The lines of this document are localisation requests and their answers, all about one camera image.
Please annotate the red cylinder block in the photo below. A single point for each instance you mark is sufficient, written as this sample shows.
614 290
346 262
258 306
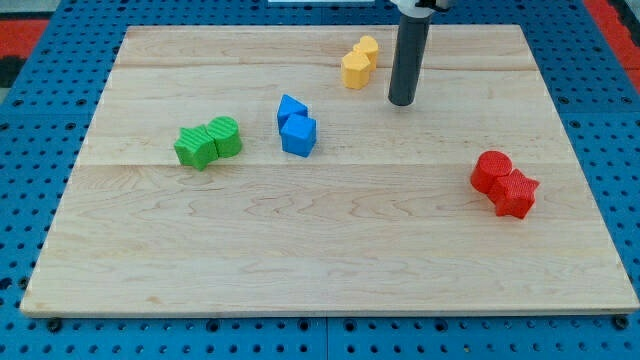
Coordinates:
489 167

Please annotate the blue cube block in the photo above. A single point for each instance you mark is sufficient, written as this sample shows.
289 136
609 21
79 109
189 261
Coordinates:
298 135

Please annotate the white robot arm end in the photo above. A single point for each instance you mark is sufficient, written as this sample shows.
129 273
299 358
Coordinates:
422 8

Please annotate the yellow heart block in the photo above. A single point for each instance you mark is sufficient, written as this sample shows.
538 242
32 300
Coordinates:
368 46

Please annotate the green cylinder block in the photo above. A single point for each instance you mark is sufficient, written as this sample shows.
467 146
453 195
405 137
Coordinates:
225 132

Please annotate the green star block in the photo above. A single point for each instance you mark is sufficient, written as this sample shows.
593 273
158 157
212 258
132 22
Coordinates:
195 147

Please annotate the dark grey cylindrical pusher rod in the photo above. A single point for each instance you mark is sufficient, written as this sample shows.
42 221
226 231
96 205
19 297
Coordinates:
408 56

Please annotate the red star block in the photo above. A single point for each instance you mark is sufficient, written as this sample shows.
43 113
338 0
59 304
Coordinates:
513 194

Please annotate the yellow pentagon block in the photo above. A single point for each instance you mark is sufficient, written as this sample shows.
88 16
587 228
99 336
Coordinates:
355 70

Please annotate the wooden board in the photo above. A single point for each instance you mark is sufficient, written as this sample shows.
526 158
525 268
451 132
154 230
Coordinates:
379 220

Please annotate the blue triangle block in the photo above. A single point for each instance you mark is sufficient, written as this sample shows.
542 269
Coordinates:
291 114

